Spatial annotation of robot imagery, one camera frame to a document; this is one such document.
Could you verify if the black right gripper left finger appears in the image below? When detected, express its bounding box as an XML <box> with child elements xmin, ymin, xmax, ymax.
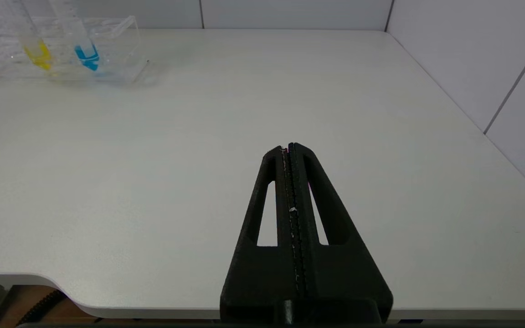
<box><xmin>221</xmin><ymin>146</ymin><xmax>306</xmax><ymax>322</ymax></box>

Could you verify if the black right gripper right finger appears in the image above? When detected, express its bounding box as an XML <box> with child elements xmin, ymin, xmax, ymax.
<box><xmin>288</xmin><ymin>143</ymin><xmax>393</xmax><ymax>322</ymax></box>

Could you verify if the clear acrylic test tube rack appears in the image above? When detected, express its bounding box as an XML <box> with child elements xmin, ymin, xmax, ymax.
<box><xmin>0</xmin><ymin>15</ymin><xmax>149</xmax><ymax>85</ymax></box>

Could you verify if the test tube with blue pigment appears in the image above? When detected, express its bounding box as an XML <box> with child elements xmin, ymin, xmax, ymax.
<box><xmin>48</xmin><ymin>0</ymin><xmax>101</xmax><ymax>72</ymax></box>

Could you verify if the test tube with yellow pigment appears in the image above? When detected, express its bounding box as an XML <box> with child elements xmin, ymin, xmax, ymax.
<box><xmin>3</xmin><ymin>0</ymin><xmax>54</xmax><ymax>72</ymax></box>

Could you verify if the black corrugated cable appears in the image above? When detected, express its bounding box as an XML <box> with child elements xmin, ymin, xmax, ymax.
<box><xmin>14</xmin><ymin>290</ymin><xmax>67</xmax><ymax>327</ymax></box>

